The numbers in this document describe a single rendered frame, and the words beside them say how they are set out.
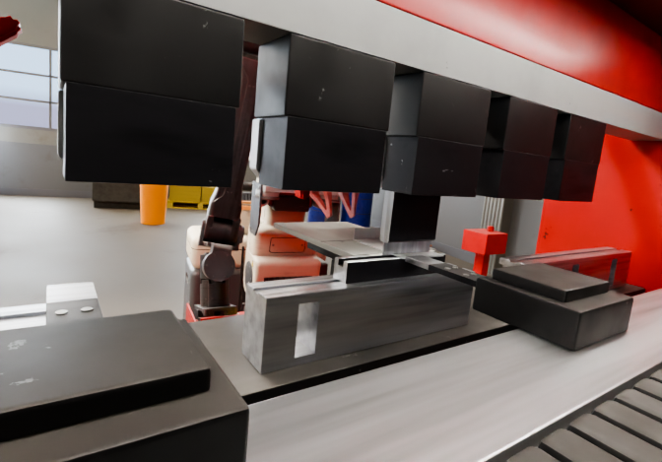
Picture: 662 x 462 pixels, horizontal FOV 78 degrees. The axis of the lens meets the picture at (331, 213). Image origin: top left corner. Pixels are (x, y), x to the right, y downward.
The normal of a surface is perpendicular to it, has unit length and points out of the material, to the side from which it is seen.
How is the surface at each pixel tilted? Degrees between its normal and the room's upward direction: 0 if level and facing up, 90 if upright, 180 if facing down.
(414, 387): 0
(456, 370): 0
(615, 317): 90
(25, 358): 0
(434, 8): 90
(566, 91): 90
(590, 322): 90
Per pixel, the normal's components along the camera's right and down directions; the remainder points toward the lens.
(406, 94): -0.82, 0.00
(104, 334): 0.10, -0.99
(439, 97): 0.56, 0.16
